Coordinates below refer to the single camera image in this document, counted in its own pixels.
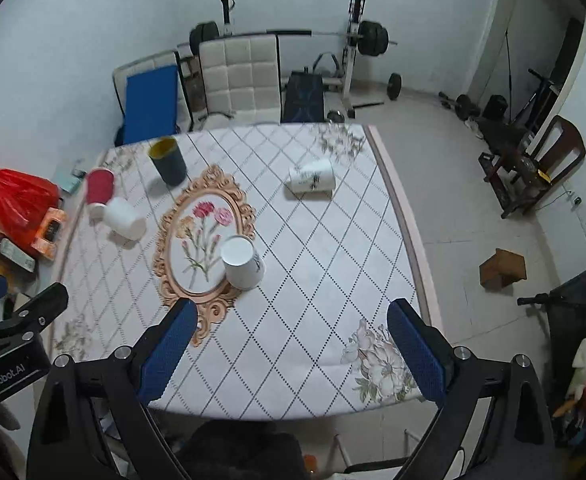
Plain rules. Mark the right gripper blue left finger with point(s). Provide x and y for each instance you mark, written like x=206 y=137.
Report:
x=160 y=349

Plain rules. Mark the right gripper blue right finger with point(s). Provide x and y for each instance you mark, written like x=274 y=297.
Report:
x=425 y=351

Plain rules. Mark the white paper cup bamboo print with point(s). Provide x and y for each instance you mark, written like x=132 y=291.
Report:
x=243 y=265

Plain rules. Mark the plain white plastic cup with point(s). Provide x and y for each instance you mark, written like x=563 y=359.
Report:
x=123 y=219

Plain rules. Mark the red paper cup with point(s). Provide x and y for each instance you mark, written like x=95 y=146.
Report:
x=100 y=190

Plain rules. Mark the dark green cup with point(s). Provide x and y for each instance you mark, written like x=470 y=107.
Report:
x=168 y=161

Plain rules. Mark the lying white bamboo paper cup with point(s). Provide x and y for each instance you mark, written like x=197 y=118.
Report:
x=316 y=176

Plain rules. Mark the dark box with label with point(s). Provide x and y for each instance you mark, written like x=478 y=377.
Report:
x=15 y=257

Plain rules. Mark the orange tissue pack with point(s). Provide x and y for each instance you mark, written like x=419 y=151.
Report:
x=45 y=242

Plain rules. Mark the red plastic bag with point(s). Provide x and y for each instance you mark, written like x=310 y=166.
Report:
x=24 y=201

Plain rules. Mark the small wooden stool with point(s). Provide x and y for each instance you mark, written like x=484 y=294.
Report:
x=502 y=269

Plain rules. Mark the teal phone case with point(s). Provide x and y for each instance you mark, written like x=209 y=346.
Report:
x=69 y=175

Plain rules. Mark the floral patterned tablecloth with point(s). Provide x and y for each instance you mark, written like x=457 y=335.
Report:
x=291 y=241

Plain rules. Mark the dark wooden chair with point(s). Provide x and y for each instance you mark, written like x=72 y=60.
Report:
x=520 y=180

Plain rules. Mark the blue folded mat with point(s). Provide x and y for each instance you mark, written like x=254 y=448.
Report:
x=151 y=105

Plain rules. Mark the white padded chair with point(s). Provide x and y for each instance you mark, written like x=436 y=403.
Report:
x=241 y=78

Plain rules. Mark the barbell weight bench rack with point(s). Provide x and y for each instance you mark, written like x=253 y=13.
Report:
x=320 y=92

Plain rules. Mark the black stroller frame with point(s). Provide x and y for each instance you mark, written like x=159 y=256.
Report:
x=565 y=307

